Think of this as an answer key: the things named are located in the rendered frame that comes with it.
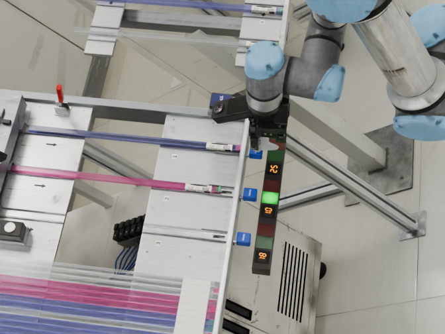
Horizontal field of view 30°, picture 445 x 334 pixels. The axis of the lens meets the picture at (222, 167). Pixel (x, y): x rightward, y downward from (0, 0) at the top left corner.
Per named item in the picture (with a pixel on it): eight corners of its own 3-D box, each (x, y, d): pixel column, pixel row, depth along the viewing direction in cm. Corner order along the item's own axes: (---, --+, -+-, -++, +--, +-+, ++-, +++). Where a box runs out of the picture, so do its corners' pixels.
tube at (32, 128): (241, 147, 192) (241, 145, 191) (240, 152, 192) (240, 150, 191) (31, 127, 198) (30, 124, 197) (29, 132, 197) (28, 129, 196)
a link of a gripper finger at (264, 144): (277, 163, 189) (278, 142, 181) (251, 160, 189) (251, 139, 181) (279, 151, 190) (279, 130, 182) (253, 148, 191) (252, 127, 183)
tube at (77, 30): (279, 46, 200) (279, 43, 199) (279, 50, 199) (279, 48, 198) (75, 29, 205) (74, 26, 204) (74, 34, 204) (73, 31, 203)
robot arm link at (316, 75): (351, 42, 160) (295, 32, 162) (339, 93, 156) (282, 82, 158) (348, 63, 167) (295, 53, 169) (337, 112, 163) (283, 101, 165)
